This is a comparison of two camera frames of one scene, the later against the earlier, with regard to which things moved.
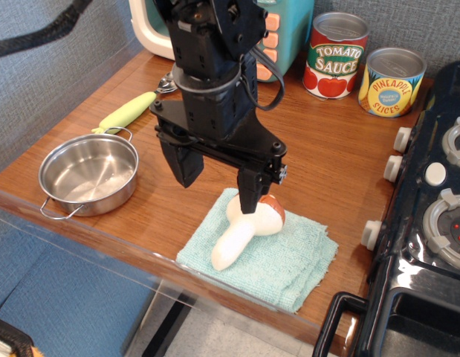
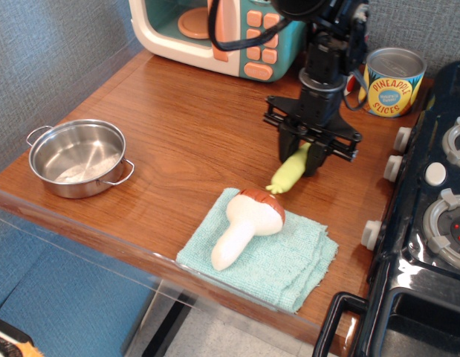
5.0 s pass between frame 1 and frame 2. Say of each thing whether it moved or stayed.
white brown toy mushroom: stayed
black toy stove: stayed
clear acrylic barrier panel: stayed
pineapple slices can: stayed
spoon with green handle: moved
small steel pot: moved
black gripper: moved
